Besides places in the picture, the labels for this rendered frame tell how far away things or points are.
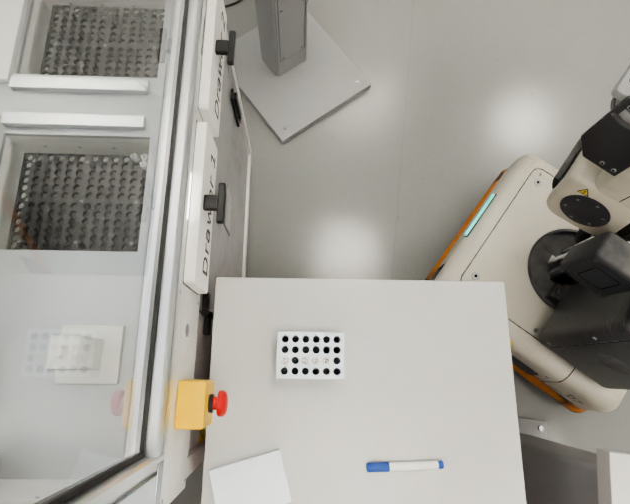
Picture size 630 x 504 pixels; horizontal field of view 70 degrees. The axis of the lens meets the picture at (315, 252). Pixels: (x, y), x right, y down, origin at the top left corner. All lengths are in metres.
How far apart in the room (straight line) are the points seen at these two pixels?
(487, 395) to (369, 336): 0.25
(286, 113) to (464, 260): 0.91
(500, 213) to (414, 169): 0.44
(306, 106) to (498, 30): 0.95
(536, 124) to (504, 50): 0.37
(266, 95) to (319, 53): 0.30
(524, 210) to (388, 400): 0.93
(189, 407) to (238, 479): 0.20
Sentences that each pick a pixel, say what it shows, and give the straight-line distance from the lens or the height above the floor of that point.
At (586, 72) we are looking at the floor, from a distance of 2.41.
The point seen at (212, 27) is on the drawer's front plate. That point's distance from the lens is 0.95.
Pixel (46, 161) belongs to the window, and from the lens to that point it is 0.42.
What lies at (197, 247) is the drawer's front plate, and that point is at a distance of 0.75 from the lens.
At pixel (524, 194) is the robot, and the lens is 1.65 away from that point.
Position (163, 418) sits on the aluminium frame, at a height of 0.98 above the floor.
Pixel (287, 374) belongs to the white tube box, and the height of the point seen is 0.80.
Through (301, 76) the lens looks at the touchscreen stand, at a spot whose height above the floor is 0.04.
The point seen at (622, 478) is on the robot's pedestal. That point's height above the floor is 0.76.
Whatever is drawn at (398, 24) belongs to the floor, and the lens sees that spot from 2.24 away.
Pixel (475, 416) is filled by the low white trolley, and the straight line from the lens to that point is 0.94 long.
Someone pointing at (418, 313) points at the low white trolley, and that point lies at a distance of 0.91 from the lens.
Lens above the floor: 1.64
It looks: 75 degrees down
